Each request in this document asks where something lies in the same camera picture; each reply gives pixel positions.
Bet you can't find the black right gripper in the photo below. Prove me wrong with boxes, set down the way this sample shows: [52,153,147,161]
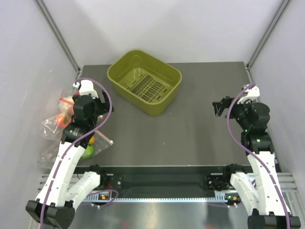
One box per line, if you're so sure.
[213,96,253,131]

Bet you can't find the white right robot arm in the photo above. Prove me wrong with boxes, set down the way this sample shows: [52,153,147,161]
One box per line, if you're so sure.
[212,96,301,229]

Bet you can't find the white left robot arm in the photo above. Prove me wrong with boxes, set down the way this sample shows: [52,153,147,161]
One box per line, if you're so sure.
[26,90,112,229]

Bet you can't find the yellow fake potato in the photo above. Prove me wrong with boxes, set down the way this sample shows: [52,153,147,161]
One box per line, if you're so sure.
[89,136,95,145]

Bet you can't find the orange fake tomato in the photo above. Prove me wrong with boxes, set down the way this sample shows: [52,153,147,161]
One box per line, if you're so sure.
[55,113,71,128]

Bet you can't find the green fake lime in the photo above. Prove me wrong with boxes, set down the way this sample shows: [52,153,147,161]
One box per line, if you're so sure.
[81,145,94,159]

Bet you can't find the zip bag with vegetables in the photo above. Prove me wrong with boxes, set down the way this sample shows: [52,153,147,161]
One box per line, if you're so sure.
[41,89,79,140]

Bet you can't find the zip bag near left base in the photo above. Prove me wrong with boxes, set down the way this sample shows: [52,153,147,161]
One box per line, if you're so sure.
[38,130,114,169]

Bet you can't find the olive green plastic basket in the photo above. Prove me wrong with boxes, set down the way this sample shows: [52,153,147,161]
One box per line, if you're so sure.
[107,50,182,116]

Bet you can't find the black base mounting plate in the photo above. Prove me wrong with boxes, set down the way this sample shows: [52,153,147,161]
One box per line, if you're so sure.
[71,164,282,194]

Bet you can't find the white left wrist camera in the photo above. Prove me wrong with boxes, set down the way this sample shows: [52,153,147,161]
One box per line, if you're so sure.
[73,80,99,99]

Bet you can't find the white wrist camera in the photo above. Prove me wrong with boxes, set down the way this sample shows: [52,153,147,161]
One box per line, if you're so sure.
[237,85,260,104]
[73,80,99,99]

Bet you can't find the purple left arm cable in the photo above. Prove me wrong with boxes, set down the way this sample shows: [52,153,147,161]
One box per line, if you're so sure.
[39,77,113,229]

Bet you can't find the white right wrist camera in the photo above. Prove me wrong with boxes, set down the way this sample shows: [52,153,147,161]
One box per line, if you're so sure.
[237,85,260,104]

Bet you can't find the grey slotted cable duct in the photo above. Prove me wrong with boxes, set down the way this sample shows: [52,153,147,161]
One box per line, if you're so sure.
[83,191,241,203]

